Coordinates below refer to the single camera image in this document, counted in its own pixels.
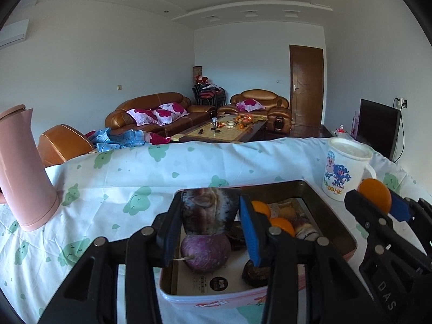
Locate large orange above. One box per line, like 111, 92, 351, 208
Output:
269, 217, 295, 237

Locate pink floral pillow left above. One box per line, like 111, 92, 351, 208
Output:
127, 108, 161, 127

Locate dark brown chestnut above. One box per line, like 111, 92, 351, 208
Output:
242, 260, 270, 288

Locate small tan round fruit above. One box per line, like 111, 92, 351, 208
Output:
278, 206, 296, 220

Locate white cartoon lidded mug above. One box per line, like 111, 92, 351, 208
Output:
322, 137, 376, 202

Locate brown leather armchair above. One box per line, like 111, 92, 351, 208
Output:
217, 89, 292, 135

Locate blue plaid blanket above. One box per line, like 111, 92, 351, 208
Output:
84, 126, 171, 152

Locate black television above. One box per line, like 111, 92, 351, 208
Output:
356, 99, 401, 160

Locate small orange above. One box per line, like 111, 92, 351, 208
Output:
251, 200, 271, 219

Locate long brown leather sofa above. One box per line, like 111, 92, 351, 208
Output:
105, 92, 216, 137

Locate white green cartoon tablecloth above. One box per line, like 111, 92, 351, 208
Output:
0, 137, 432, 324

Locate pink rectangular tin box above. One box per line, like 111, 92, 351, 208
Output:
160, 180, 357, 310

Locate wooden coffee table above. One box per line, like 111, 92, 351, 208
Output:
171, 115, 267, 143

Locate sugarcane chunk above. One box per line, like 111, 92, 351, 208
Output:
294, 222, 320, 241

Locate purple round turnip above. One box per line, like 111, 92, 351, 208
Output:
180, 234, 231, 273

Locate brown wooden door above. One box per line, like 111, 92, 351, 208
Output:
289, 45, 324, 128

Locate pink floral pillow right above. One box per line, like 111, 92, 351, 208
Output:
154, 102, 189, 126

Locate pink electric kettle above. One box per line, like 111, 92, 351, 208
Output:
0, 104, 59, 231

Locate pink floral armchair pillow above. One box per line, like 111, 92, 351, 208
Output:
236, 99, 265, 113

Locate white wall air conditioner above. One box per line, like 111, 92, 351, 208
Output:
0, 19, 29, 49

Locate stacked dark chairs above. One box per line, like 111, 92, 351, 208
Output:
193, 83, 226, 108

